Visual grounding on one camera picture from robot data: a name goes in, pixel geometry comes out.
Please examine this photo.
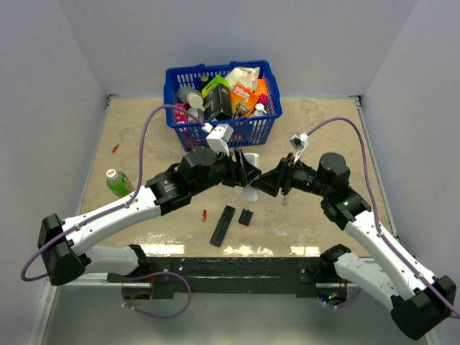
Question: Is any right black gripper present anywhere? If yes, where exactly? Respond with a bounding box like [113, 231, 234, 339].
[251, 152, 331, 198]

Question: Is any orange label bottle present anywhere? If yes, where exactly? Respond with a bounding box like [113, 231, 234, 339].
[188, 108, 205, 123]

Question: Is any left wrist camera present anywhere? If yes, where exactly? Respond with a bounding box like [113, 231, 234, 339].
[201, 123, 234, 156]

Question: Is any blue plastic basket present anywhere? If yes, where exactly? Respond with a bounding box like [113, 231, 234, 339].
[163, 60, 282, 152]

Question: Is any black battery cover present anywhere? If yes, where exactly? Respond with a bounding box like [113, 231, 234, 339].
[238, 209, 253, 226]

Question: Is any white red remote control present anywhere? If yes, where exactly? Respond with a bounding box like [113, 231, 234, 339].
[242, 152, 259, 203]

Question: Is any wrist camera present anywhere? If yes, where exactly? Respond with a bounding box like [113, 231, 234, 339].
[289, 132, 309, 163]
[201, 123, 234, 156]

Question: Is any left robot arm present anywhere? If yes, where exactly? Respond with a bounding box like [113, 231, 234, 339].
[38, 147, 261, 286]

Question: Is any crumpled white paper bag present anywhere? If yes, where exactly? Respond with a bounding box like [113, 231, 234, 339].
[225, 66, 260, 91]

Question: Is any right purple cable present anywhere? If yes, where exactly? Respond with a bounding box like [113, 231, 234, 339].
[305, 117, 460, 319]

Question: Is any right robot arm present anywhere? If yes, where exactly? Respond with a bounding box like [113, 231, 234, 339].
[251, 152, 456, 340]

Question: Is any grey white bottle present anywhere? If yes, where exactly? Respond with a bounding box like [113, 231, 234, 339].
[176, 86, 205, 111]

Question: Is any green orange drink bottle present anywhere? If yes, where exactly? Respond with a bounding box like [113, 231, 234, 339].
[106, 168, 134, 198]

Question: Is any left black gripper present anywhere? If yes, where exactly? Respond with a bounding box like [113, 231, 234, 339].
[191, 146, 261, 196]

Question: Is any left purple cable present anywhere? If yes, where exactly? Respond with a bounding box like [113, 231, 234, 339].
[20, 103, 208, 282]

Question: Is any purple cable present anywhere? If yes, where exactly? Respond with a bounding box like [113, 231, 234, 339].
[305, 117, 460, 319]
[20, 103, 208, 282]

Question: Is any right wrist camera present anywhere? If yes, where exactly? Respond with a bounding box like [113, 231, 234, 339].
[289, 132, 309, 163]

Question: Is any pink packet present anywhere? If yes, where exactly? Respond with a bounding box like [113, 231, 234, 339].
[173, 103, 188, 124]

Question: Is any black green carton box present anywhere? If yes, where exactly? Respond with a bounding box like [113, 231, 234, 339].
[201, 75, 233, 121]

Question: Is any black remote control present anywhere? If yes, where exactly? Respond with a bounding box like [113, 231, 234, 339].
[210, 206, 236, 247]

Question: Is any orange Gillette razor box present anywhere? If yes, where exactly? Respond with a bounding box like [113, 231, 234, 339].
[231, 83, 259, 119]

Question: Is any white pump bottle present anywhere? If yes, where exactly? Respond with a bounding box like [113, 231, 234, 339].
[254, 103, 267, 116]

